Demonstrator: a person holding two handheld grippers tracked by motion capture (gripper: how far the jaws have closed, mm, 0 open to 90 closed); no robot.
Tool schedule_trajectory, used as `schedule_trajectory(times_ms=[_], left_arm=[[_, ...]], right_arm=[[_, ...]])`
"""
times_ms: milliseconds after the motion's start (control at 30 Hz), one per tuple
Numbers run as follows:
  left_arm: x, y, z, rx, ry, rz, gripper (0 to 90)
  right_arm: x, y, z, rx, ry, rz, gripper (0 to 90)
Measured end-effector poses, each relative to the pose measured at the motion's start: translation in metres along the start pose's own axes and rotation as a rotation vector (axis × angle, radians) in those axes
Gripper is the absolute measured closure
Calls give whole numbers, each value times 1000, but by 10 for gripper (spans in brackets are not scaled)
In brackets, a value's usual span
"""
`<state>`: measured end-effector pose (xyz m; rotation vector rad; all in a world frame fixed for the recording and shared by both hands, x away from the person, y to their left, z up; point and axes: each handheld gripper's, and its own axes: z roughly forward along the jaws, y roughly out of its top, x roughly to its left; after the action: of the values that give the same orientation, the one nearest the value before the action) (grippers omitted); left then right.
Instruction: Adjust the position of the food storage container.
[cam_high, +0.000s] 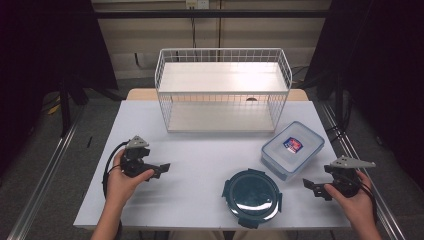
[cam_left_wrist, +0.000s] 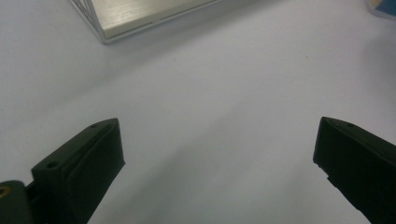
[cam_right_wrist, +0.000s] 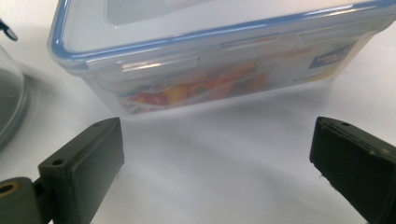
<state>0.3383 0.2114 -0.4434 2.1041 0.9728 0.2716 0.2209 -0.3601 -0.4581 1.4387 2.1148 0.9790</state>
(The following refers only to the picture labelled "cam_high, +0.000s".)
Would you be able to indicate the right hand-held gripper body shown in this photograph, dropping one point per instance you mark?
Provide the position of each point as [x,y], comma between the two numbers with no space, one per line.
[345,181]

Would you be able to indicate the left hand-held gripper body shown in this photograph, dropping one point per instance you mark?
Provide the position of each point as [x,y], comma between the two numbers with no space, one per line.
[133,160]

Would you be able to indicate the clear rectangular food container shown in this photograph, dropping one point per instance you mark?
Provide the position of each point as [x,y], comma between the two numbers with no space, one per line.
[293,151]

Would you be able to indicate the round dark teal container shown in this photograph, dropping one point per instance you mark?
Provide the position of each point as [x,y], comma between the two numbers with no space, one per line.
[252,196]

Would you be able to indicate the person's right hand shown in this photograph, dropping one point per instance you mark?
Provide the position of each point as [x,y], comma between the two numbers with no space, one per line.
[358,206]

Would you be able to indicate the person's left hand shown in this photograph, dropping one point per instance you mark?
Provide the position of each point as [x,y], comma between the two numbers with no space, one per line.
[121,186]

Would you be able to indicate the small black floor stick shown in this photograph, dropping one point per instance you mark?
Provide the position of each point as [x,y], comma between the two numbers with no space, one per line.
[89,142]

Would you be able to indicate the wooden table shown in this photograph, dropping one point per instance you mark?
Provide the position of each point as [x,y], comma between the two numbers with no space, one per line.
[140,94]

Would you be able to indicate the black metal stand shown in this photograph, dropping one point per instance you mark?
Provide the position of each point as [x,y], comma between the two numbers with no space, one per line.
[65,110]

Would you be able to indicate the yellow floor object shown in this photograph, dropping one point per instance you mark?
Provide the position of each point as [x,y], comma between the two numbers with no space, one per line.
[53,108]

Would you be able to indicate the black curtain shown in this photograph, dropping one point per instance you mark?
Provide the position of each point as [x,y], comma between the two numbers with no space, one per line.
[383,83]
[40,66]

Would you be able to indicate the black horizontal bar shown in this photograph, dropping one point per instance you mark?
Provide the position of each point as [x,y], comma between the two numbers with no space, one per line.
[140,14]

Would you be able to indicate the aluminium floor rail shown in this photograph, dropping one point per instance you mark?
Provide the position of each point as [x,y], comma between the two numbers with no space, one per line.
[366,156]
[43,181]

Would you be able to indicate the white wall outlet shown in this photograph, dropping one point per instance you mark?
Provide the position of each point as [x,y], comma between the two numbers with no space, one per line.
[197,3]

